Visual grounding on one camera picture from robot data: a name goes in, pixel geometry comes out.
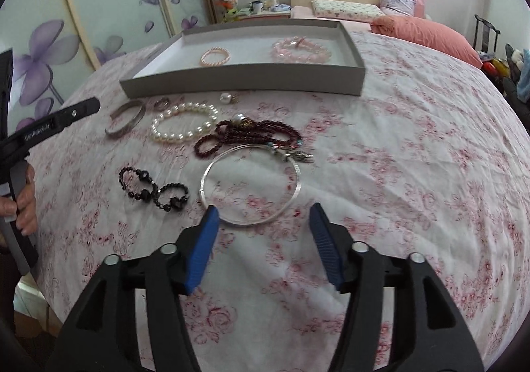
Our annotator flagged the black bead bracelet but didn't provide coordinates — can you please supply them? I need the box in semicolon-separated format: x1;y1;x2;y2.
118;166;190;213

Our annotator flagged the thin silver hoop bangle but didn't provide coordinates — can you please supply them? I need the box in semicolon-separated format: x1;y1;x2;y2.
199;143;303;226

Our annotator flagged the silver cuff bangle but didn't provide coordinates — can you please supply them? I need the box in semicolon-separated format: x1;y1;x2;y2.
104;100;146;140

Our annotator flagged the dark red bead necklace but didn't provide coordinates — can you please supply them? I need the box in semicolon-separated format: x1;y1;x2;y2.
193;114;315;163

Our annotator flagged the white pearl bracelet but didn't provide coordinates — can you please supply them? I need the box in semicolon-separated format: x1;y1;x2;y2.
149;101;220;145

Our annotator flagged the pink crystal bead bracelet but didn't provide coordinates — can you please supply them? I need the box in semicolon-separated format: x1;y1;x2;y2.
271;36;334;65

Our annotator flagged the small pink pearl bracelet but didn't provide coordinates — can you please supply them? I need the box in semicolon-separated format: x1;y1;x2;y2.
199;46;231;68

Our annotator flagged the grey shallow jewelry tray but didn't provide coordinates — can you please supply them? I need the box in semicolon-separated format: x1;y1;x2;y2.
120;19;366;98

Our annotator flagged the person's left hand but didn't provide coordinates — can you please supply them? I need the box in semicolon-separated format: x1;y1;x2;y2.
0;165;38;237

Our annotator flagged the pink floral bedsheet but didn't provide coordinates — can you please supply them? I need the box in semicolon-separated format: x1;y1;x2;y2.
31;33;529;371

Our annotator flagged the sliding wardrobe with purple flowers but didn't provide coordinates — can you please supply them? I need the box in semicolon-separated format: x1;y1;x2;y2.
1;0;209;131

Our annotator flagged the folded coral pink duvet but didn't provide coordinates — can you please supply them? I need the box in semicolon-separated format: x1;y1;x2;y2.
370;15;482;68

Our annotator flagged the floral white pillow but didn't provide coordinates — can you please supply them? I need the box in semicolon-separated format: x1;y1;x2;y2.
312;0;385;23

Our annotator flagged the pink bedside nightstand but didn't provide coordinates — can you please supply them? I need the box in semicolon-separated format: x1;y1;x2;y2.
236;9;291;21

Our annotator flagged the purple patterned small pillow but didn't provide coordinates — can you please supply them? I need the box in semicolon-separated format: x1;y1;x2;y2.
379;0;416;16

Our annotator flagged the blue fluffy robe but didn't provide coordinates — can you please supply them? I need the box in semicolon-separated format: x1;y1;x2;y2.
516;49;530;103

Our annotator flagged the dark wooden chair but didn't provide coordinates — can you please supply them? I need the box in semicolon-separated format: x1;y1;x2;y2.
472;14;501;53

